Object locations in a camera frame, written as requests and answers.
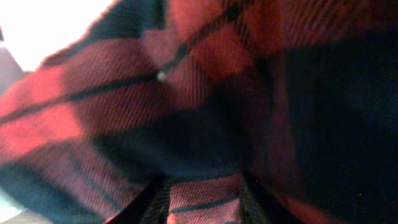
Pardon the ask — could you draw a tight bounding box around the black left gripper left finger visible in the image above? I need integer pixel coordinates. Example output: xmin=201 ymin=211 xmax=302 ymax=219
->
xmin=105 ymin=176 xmax=170 ymax=224

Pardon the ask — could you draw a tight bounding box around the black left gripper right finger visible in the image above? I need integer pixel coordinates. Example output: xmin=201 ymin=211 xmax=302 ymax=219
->
xmin=239 ymin=172 xmax=303 ymax=224

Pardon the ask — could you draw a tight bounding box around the red plaid flannel shirt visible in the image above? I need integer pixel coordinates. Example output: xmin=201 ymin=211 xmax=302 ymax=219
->
xmin=1 ymin=0 xmax=397 ymax=223

